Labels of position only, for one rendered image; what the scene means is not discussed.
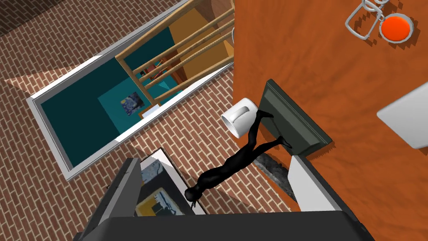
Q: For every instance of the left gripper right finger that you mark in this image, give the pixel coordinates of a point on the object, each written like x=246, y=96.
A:
x=309, y=190

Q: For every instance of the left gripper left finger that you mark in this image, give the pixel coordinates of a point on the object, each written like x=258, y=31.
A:
x=118, y=190

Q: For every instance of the white framed picture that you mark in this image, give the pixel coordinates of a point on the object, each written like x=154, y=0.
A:
x=160, y=201

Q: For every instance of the black figurine on green base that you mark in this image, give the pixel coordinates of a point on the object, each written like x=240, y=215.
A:
x=291, y=117

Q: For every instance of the white mug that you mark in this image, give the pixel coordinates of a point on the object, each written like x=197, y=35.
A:
x=239, y=117

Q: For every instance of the white flat box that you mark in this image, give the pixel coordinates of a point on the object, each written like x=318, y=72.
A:
x=406, y=115

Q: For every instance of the orange wooden table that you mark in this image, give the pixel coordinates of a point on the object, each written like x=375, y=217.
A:
x=334, y=67

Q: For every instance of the wooden slatted chair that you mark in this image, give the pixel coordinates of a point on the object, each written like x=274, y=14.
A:
x=200, y=50

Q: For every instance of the orange key fob with rings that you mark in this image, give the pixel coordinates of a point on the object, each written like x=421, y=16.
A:
x=396, y=27

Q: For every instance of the blue starry wall picture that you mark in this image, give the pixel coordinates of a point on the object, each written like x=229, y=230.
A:
x=132, y=103

